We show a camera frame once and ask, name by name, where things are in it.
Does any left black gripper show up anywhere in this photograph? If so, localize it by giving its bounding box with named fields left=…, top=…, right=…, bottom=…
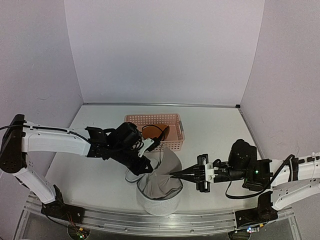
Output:
left=111, top=144, right=154, bottom=177

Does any grey bra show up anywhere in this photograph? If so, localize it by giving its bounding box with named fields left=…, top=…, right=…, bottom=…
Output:
left=139, top=146, right=183, bottom=200

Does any orange black bra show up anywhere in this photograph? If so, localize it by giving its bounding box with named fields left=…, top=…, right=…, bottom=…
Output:
left=141, top=123, right=170, bottom=141

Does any pink plastic basket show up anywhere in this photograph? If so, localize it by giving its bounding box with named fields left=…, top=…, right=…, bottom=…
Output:
left=124, top=113, right=185, bottom=152

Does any white mesh laundry bag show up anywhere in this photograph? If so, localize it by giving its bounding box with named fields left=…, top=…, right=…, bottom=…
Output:
left=124, top=154, right=185, bottom=216

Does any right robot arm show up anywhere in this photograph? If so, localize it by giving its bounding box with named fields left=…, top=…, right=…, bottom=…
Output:
left=170, top=139, right=320, bottom=222

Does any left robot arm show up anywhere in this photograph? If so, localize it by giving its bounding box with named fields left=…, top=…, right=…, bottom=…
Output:
left=0, top=114, right=154, bottom=219

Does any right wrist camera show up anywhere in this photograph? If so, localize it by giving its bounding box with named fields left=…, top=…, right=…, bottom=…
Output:
left=204, top=162, right=218, bottom=183

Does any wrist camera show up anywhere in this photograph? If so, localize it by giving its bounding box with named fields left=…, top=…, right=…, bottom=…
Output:
left=204, top=162, right=218, bottom=183
left=137, top=138, right=160, bottom=158

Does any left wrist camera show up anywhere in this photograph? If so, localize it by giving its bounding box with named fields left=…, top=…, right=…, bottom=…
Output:
left=137, top=138, right=160, bottom=158

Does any aluminium front rail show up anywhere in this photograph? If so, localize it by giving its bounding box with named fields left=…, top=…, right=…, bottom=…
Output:
left=13, top=195, right=302, bottom=240

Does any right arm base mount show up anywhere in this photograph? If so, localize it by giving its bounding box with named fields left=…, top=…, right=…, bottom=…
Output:
left=235, top=191, right=278, bottom=229

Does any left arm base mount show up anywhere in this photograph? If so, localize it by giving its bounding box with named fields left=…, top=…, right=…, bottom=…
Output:
left=41, top=184, right=85, bottom=224

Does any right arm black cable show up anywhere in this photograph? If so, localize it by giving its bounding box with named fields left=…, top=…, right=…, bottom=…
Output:
left=224, top=154, right=297, bottom=200

